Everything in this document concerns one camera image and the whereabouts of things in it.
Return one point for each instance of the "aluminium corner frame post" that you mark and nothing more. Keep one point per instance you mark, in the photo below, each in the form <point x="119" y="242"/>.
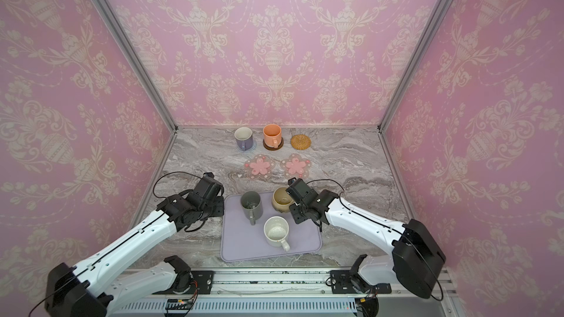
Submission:
<point x="110" y="18"/>
<point x="432" y="26"/>

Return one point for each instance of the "lilac plastic tray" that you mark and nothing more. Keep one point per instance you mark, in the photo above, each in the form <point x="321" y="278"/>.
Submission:
<point x="242" y="241"/>

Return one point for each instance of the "aluminium corner frame post left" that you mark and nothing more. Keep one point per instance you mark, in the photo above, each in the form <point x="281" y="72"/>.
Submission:
<point x="110" y="18"/>

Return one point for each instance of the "aluminium corner frame post right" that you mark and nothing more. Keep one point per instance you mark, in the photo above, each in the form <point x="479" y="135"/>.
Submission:
<point x="432" y="26"/>

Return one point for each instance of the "woven rattan round coaster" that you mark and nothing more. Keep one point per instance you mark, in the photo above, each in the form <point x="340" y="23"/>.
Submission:
<point x="300" y="142"/>

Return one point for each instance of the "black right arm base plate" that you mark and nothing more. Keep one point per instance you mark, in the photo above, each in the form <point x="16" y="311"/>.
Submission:
<point x="346" y="282"/>

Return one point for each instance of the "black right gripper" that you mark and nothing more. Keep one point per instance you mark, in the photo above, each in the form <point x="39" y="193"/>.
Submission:
<point x="297" y="211"/>

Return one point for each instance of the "white cream mug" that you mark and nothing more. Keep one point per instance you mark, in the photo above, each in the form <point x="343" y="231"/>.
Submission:
<point x="276" y="231"/>

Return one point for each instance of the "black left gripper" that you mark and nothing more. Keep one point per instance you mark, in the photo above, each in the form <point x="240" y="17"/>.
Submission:
<point x="220" y="200"/>

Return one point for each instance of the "pink flower silicone coaster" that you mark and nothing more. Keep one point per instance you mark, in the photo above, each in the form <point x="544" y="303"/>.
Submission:
<point x="296" y="166"/>

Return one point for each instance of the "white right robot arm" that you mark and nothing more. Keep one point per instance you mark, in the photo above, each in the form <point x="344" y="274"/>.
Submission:
<point x="414" y="258"/>

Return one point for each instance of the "white perforated cable duct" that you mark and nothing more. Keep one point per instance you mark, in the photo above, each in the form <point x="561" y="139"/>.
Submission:
<point x="161" y="307"/>

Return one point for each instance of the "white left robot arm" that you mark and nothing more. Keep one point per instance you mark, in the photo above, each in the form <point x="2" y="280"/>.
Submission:
<point x="67" y="296"/>

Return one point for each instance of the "grey green mug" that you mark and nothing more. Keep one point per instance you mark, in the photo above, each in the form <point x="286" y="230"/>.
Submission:
<point x="252" y="206"/>

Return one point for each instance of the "orange mug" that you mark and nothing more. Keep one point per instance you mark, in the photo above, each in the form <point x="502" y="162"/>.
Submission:
<point x="272" y="136"/>

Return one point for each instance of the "aluminium front frame rail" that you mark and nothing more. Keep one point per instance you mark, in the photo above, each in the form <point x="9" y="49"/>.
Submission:
<point x="273" y="279"/>

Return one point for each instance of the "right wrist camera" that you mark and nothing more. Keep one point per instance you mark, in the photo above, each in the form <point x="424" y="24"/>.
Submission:
<point x="301" y="192"/>

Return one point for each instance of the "yellow beige mug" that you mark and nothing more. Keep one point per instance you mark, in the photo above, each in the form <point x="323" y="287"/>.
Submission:
<point x="281" y="200"/>

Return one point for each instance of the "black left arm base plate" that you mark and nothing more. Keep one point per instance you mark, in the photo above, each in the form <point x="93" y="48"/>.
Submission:
<point x="199" y="281"/>

